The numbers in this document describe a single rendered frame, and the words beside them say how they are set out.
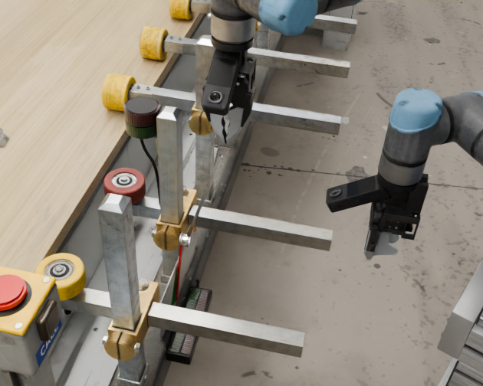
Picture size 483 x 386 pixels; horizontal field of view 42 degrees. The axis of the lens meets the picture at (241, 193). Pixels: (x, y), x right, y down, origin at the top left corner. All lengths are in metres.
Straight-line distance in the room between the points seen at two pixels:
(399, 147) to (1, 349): 0.67
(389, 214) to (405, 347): 1.11
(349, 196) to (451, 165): 1.90
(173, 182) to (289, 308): 1.15
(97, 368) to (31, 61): 0.79
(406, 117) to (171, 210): 0.46
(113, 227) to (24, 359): 0.29
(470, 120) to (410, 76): 2.58
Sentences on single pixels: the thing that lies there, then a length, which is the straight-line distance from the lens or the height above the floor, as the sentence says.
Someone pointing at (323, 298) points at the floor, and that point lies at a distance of 2.24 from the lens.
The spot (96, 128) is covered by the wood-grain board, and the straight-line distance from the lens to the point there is 1.39.
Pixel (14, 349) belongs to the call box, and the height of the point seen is 1.19.
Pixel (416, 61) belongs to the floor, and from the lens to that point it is 3.80.
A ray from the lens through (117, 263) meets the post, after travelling 0.92.
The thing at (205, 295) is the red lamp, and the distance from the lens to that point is 1.28.
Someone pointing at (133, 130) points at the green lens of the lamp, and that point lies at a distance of 1.06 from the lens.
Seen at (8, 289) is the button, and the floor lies 1.23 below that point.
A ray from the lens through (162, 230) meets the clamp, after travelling 1.17.
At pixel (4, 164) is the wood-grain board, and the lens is 1.33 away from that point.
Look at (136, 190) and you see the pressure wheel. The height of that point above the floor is 0.91.
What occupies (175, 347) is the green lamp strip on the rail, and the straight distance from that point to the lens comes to 1.21.
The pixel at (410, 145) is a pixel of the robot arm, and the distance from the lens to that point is 1.02.
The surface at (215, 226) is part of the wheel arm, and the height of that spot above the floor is 0.84.
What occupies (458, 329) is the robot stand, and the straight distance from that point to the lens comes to 0.97.
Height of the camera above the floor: 1.68
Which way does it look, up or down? 40 degrees down
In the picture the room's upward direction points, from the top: 4 degrees clockwise
